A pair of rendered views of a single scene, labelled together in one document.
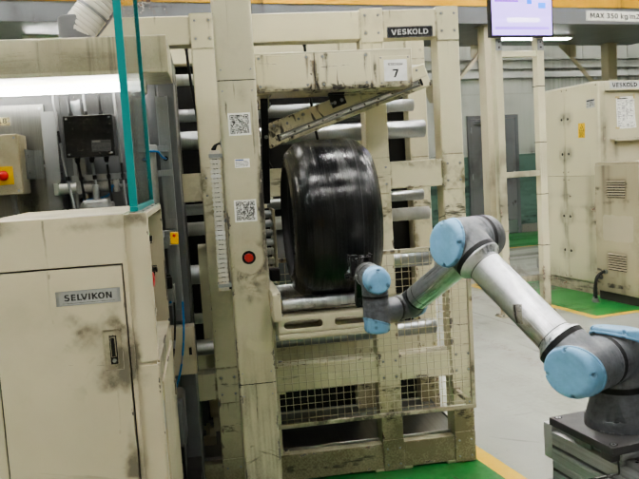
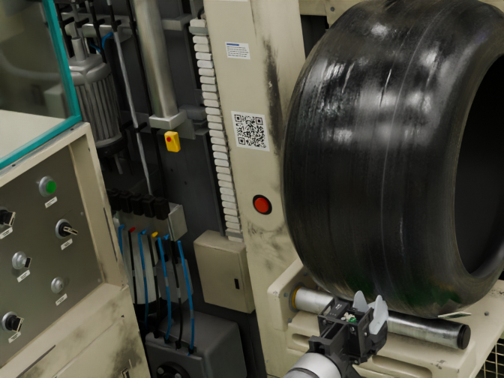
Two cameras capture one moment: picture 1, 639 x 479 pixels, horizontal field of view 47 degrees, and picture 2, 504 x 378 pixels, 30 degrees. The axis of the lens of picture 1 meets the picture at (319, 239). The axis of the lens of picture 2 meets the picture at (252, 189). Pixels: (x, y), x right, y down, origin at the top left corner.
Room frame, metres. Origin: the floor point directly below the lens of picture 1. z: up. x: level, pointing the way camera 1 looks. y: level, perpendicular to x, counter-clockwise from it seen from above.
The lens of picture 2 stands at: (1.32, -0.90, 1.93)
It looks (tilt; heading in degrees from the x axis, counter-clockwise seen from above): 27 degrees down; 45
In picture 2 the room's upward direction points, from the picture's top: 9 degrees counter-clockwise
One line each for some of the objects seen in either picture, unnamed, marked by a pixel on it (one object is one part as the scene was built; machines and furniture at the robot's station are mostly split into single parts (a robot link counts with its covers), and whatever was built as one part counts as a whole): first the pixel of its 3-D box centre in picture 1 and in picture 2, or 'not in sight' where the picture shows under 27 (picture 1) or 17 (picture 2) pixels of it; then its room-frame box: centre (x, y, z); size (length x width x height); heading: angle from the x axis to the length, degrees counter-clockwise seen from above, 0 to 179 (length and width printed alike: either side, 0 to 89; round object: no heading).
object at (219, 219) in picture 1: (221, 220); (226, 132); (2.49, 0.33, 1.19); 0.05 x 0.04 x 0.48; 9
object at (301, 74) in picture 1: (329, 74); not in sight; (2.90, -0.08, 1.71); 0.61 x 0.25 x 0.15; 99
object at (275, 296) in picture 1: (272, 297); (325, 259); (2.57, 0.18, 0.90); 0.40 x 0.03 x 0.10; 9
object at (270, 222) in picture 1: (250, 246); not in sight; (2.93, 0.28, 1.05); 0.20 x 0.15 x 0.30; 99
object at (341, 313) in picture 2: (362, 269); (339, 343); (2.22, -0.13, 1.03); 0.12 x 0.08 x 0.09; 9
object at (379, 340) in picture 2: not in sight; (370, 338); (2.28, -0.14, 1.01); 0.09 x 0.05 x 0.02; 9
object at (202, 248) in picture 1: (211, 335); not in sight; (3.35, 0.53, 0.61); 0.33 x 0.06 x 0.86; 9
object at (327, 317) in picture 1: (329, 318); (376, 343); (2.45, -0.02, 0.84); 0.36 x 0.09 x 0.06; 99
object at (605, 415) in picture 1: (618, 402); not in sight; (1.64, -0.66, 0.77); 0.15 x 0.15 x 0.10
